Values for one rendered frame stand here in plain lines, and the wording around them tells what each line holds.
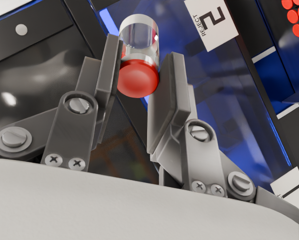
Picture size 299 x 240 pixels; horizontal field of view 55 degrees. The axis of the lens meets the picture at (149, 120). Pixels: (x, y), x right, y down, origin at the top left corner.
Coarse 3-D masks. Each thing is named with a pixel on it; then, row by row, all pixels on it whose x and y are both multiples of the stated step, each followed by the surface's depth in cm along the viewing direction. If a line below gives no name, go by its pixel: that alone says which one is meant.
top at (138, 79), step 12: (132, 60) 12; (144, 60) 13; (120, 72) 13; (132, 72) 13; (144, 72) 13; (156, 72) 13; (120, 84) 13; (132, 84) 13; (144, 84) 13; (156, 84) 13; (132, 96) 14; (144, 96) 14
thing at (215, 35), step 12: (192, 0) 44; (204, 0) 45; (216, 0) 45; (192, 12) 44; (204, 12) 45; (216, 12) 45; (228, 12) 46; (216, 24) 45; (228, 24) 46; (204, 36) 45; (216, 36) 46; (228, 36) 46
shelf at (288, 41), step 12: (264, 0) 53; (276, 0) 51; (264, 12) 55; (276, 12) 52; (276, 24) 54; (288, 24) 51; (276, 36) 55; (288, 36) 53; (288, 48) 54; (288, 60) 56; (288, 72) 58
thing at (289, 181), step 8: (296, 168) 51; (288, 176) 51; (296, 176) 52; (272, 184) 51; (280, 184) 51; (288, 184) 51; (296, 184) 52; (280, 192) 51; (296, 192) 52; (288, 200) 52; (296, 200) 52
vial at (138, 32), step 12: (132, 24) 15; (144, 24) 15; (156, 24) 16; (120, 36) 15; (132, 36) 14; (144, 36) 14; (156, 36) 15; (132, 48) 13; (144, 48) 13; (156, 48) 14; (156, 60) 14
